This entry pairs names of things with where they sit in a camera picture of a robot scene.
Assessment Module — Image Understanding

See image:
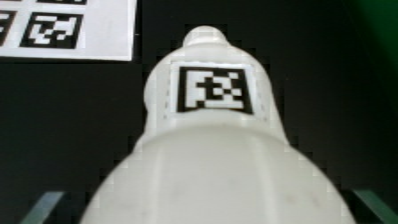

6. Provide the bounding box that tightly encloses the white marker sheet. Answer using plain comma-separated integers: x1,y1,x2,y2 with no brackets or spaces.
0,0,137,61

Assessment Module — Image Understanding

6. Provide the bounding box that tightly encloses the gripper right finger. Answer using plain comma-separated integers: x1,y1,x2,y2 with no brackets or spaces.
354,189,398,224

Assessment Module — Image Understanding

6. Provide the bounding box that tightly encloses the white lamp bulb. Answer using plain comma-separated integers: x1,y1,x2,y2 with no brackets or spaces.
80,26,356,224

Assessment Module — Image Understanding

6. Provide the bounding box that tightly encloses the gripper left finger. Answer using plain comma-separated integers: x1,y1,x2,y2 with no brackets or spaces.
20,191,64,224

